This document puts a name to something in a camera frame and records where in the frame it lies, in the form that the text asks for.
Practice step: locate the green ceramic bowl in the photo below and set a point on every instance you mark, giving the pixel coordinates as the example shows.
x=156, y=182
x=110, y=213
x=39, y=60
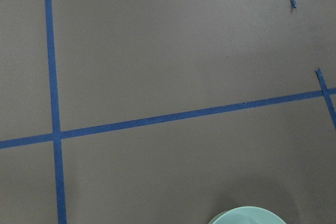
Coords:
x=247, y=214

